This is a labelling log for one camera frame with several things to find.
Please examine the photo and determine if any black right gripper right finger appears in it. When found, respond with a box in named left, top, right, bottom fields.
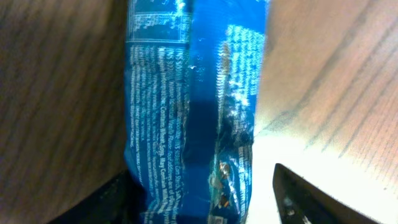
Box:
left=272, top=163, right=377, bottom=224

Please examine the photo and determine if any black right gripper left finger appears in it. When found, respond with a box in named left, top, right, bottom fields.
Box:
left=49, top=170, right=146, bottom=224

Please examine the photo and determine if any blue Oreo cookie pack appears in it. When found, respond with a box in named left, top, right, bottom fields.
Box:
left=124, top=0, right=270, bottom=223

